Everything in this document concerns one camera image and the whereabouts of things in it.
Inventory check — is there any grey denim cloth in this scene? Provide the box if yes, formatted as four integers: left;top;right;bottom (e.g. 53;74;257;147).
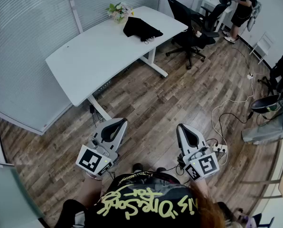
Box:
241;114;283;145

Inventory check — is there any black desk control panel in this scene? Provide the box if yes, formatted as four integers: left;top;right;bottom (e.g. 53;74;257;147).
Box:
97;80;112;91

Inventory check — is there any white wooden chair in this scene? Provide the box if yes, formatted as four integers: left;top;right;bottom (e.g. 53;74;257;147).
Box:
249;31;274;65

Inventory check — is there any black mesh office chair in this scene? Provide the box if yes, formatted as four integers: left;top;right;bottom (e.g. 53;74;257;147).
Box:
200;0;235;39
165;0;207;70

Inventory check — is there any person's right forearm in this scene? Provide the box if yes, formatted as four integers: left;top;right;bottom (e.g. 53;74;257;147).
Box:
190;179;212;196

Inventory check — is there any white desk leg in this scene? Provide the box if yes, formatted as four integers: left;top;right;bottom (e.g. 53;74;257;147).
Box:
139;47;169;78
87;95;113;121

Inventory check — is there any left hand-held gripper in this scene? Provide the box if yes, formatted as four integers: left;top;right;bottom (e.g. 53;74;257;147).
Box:
75;117;129;178

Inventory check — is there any white power cable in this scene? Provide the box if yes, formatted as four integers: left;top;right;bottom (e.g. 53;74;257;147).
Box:
211;78;255;149

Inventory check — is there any black swivel chair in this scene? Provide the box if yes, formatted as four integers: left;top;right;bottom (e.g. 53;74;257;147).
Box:
257;55;283;97

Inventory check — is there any gold bangle bracelet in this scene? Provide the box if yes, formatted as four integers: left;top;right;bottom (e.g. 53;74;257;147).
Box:
86;172;104;181

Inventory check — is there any black fabric bag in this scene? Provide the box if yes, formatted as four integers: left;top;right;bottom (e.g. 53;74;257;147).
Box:
123;17;164;44

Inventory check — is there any potted artificial flower bouquet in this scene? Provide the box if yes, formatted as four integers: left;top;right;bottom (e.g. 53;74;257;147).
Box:
105;2;134;24

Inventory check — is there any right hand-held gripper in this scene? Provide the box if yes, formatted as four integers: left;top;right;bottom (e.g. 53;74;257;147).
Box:
176;123;220;181

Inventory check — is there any person's black printed shirt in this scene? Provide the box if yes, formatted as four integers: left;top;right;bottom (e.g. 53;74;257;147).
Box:
60;171;204;228

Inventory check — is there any person's left forearm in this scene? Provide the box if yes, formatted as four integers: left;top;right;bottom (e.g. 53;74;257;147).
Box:
80;173;104;209

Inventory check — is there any white side table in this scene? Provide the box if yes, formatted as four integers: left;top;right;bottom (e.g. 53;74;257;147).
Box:
200;0;235;33

